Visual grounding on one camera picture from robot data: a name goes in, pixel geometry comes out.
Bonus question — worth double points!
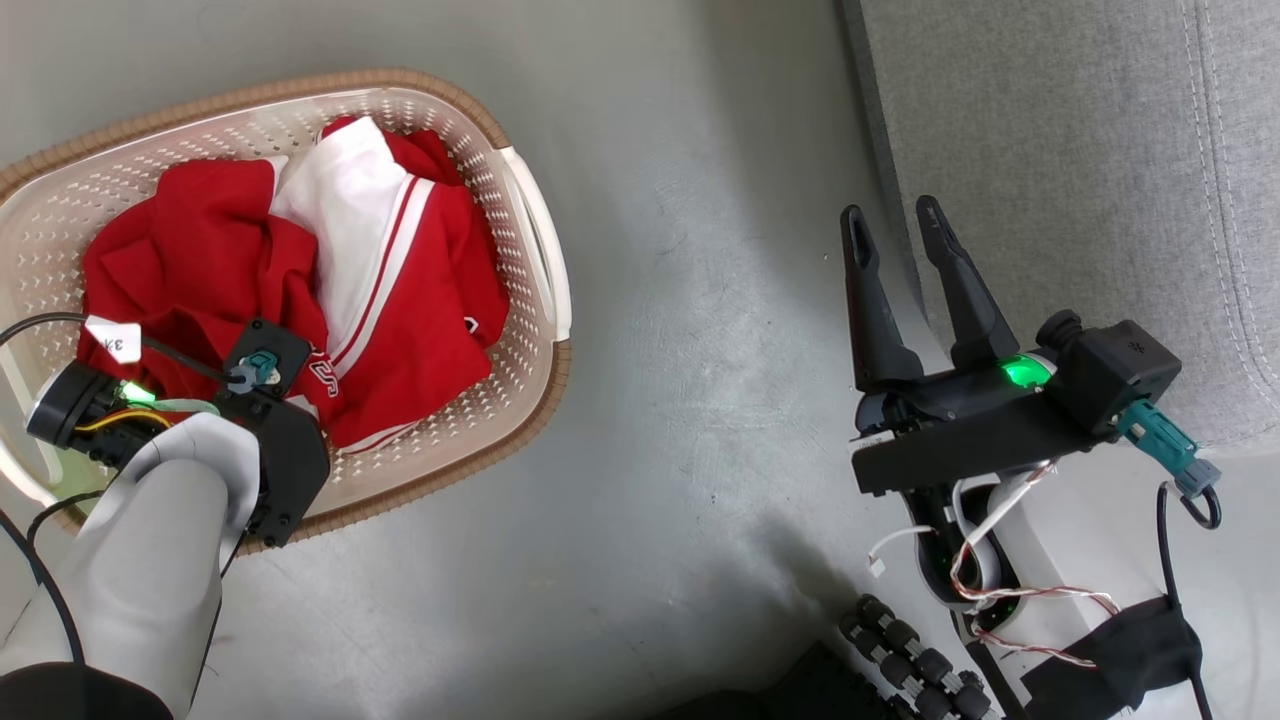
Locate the red white twisted wires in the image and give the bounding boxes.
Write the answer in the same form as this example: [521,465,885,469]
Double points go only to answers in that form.
[948,460,1121,669]

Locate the beige basket with brown rim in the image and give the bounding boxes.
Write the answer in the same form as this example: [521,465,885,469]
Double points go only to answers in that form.
[0,68,573,556]

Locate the black cable beside left arm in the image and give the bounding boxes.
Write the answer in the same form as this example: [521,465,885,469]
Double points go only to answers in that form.
[0,490,107,666]

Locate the teal right camera connector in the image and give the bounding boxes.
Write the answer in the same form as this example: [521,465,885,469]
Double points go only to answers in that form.
[1118,400,1223,498]

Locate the black right camera cable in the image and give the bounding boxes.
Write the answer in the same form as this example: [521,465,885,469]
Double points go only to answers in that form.
[1155,480,1223,720]

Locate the white paper tag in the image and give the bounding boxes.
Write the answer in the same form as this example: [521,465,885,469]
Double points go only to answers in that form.
[85,315,142,364]

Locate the white wire with plug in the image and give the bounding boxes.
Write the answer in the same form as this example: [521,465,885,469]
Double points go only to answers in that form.
[868,525,936,578]

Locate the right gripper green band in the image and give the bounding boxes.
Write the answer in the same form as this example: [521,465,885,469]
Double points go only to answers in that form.
[840,195,1059,442]

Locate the white and red jersey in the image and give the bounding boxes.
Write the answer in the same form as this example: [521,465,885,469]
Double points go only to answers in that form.
[270,115,511,453]

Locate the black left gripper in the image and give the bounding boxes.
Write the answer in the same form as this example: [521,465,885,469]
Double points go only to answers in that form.
[215,390,332,549]

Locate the thin black left camera cable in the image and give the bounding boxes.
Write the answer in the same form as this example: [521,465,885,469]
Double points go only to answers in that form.
[0,312,246,386]

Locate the red sweatshirt with white lettering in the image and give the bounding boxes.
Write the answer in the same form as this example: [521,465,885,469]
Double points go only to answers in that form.
[78,158,346,426]

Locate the black fabric arm strap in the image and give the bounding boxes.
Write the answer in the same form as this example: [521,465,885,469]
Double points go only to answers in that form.
[1020,595,1203,716]

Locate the grey fabric sofa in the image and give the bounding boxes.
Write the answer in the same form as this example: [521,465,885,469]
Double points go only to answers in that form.
[838,0,1280,456]

